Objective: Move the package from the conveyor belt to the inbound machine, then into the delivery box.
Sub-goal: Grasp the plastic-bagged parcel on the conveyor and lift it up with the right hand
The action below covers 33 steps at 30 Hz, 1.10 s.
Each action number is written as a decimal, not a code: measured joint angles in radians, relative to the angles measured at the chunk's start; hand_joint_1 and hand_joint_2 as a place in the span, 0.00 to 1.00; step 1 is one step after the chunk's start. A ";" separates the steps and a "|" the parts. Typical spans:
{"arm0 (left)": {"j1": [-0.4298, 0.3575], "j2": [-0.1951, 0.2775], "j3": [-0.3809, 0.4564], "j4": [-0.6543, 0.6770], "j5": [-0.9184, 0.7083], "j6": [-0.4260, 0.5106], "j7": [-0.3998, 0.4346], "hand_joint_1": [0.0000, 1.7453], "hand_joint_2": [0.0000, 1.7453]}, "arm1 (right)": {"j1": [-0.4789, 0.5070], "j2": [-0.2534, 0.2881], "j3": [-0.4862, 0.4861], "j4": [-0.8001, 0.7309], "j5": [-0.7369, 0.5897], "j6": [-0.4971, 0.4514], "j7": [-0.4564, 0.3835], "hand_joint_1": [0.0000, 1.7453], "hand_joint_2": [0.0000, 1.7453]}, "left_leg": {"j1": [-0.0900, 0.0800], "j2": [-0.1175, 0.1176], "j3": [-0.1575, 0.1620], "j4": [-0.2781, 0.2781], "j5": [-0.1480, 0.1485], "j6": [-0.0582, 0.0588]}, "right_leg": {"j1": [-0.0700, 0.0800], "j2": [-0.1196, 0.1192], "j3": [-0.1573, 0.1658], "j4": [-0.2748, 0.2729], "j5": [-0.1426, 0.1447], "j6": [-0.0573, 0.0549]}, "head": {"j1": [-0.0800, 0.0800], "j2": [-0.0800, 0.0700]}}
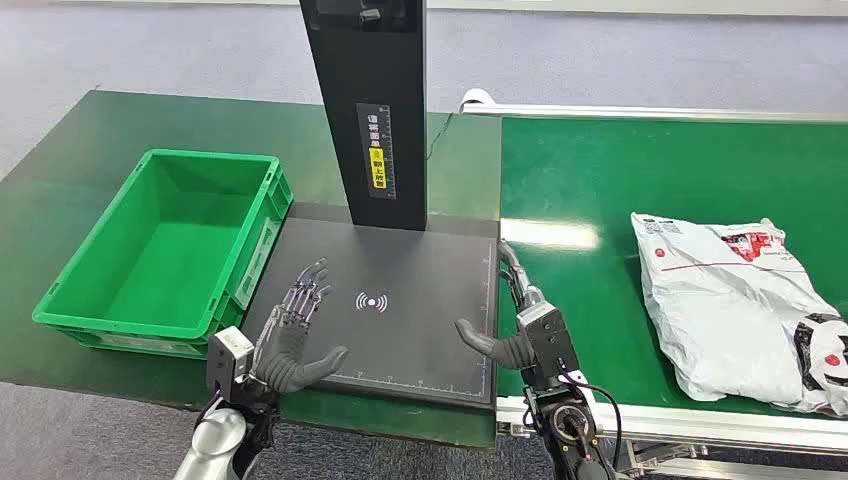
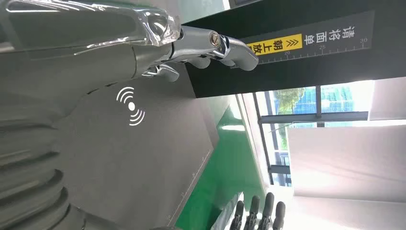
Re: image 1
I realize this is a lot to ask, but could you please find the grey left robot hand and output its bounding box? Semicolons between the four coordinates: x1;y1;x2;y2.
250;258;351;396

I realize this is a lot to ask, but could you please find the black inbound scanner machine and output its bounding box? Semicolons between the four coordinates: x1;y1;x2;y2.
239;0;501;411

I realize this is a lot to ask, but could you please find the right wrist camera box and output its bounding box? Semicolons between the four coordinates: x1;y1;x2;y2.
515;300;582;392

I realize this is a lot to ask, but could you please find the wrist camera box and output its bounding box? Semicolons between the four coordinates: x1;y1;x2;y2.
515;300;582;392
205;325;257;403

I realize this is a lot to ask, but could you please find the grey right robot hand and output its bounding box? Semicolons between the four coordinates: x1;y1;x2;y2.
454;239;546;371

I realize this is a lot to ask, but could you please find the white conveyor end roller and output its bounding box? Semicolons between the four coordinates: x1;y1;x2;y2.
460;87;497;115

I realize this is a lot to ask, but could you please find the black yellow ruler label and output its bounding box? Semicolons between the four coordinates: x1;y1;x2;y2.
356;102;397;201

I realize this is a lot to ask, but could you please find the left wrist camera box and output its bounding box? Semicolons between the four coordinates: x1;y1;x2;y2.
205;325;257;403

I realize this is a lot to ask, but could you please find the thin black machine cable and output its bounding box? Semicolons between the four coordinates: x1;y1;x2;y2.
425;112;456;162

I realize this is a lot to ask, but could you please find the white plastic mailer package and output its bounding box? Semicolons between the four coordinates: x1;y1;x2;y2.
629;211;848;418

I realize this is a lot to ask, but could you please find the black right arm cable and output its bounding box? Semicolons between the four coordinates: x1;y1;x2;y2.
563;374;624;470

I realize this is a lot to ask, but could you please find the silver conveyor frame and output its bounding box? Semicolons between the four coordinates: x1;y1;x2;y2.
461;99;848;480

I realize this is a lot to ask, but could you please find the dark green table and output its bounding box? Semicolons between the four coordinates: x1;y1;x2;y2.
0;89;503;450

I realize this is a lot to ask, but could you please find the green plastic crate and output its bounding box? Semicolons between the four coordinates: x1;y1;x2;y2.
31;148;295;361

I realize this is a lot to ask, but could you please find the green conveyor belt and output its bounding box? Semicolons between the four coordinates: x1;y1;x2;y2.
498;117;848;420

